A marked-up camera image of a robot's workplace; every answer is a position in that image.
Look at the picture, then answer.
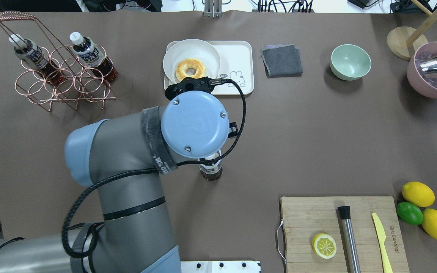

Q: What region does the white round plate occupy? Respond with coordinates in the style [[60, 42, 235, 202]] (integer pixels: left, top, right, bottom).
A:
[[163, 39, 221, 83]]

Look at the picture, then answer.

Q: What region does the wooden cutting board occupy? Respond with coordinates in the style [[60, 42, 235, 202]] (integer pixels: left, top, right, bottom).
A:
[[280, 196, 410, 273]]

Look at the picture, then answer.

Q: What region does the mint green bowl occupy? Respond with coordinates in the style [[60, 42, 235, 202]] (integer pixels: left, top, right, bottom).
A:
[[330, 44, 372, 81]]

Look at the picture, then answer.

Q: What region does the green lime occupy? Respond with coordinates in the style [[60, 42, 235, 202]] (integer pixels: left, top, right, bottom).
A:
[[396, 202, 424, 225]]

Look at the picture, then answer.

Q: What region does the yellow plastic knife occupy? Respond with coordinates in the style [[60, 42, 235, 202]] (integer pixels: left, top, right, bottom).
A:
[[371, 212, 393, 273]]

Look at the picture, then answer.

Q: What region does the half lemon slice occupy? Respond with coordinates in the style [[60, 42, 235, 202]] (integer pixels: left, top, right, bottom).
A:
[[311, 233, 337, 259]]

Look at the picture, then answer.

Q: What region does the tea bottle rack slot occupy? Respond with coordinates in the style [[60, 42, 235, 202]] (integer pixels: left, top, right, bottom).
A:
[[9, 33, 65, 86], [199, 150, 223, 181], [69, 31, 118, 83]]

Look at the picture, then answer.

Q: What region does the wooden mug tree stand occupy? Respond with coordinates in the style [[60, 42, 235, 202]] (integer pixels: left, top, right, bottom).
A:
[[387, 0, 437, 61]]

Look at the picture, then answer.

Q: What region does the aluminium frame post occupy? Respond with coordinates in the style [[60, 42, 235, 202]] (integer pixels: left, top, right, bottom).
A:
[[203, 0, 223, 18]]

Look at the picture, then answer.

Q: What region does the cream serving tray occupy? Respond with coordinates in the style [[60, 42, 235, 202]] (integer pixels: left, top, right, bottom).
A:
[[163, 41, 254, 94]]

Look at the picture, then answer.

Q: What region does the tea bottle front rack slot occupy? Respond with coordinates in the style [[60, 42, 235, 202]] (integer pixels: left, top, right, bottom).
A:
[[69, 31, 118, 83]]

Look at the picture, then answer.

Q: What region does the copper wire bottle rack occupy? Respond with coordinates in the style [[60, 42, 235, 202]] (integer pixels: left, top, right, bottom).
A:
[[0, 11, 116, 112]]

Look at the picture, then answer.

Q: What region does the glazed donut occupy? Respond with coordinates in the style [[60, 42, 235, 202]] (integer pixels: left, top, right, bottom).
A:
[[175, 58, 207, 81]]

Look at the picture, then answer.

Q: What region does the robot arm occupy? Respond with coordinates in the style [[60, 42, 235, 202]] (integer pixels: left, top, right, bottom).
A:
[[0, 91, 230, 273]]

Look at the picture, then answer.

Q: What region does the pink bowl with ice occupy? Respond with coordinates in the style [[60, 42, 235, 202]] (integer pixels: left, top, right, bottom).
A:
[[407, 42, 437, 99]]

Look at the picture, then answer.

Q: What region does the tea bottle top rack slot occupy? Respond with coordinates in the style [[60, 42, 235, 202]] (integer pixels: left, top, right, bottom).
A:
[[9, 33, 65, 86]]

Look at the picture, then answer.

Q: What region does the yellow lemon near board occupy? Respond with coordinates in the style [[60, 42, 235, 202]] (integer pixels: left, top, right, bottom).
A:
[[402, 181, 435, 207]]

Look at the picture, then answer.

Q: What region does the grey folded cloth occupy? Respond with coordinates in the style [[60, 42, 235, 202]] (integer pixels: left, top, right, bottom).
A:
[[261, 44, 303, 78]]

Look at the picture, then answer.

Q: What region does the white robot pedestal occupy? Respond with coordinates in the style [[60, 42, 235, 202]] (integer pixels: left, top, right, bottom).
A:
[[181, 260, 261, 273]]

